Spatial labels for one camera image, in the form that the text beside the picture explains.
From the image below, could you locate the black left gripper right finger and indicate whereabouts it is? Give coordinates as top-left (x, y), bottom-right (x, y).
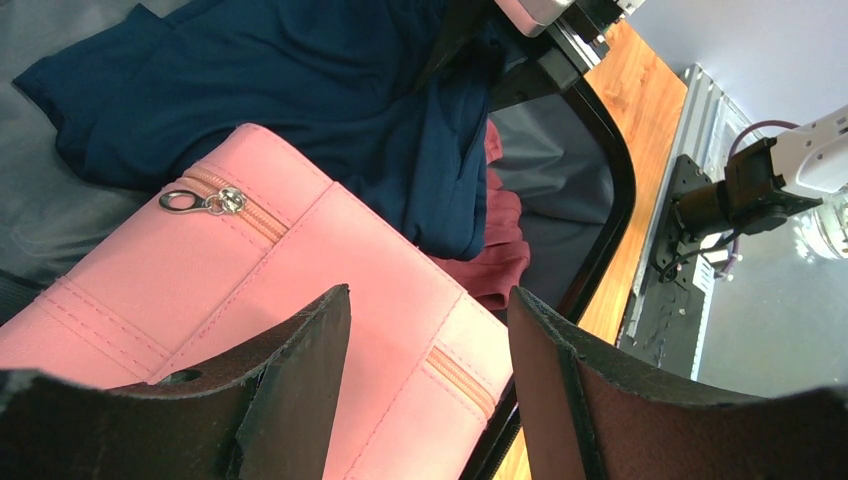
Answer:
top-left (507, 288), bottom-right (847, 479)

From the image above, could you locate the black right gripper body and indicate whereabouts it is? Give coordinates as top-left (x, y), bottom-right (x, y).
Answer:
top-left (490, 0), bottom-right (644, 110)

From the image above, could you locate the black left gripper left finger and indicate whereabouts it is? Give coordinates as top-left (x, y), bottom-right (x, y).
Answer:
top-left (1, 285), bottom-right (351, 479)

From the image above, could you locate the navy blue garment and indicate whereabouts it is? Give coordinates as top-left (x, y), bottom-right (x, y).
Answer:
top-left (14, 1), bottom-right (503, 260)

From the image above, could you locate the pink leather toiletry bag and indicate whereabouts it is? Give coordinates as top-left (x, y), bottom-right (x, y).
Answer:
top-left (1, 124), bottom-right (512, 479)

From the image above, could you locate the pinkish maroon garment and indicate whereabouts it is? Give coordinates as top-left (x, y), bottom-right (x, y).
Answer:
top-left (431, 121), bottom-right (531, 312)

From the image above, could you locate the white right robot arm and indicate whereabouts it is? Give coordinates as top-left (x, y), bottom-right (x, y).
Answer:
top-left (497, 1), bottom-right (847, 239)

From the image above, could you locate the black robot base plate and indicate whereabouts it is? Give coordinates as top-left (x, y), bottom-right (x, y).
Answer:
top-left (617, 155), bottom-right (715, 380)

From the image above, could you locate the aluminium frame rail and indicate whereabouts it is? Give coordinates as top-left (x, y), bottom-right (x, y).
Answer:
top-left (617, 64), bottom-right (751, 380)

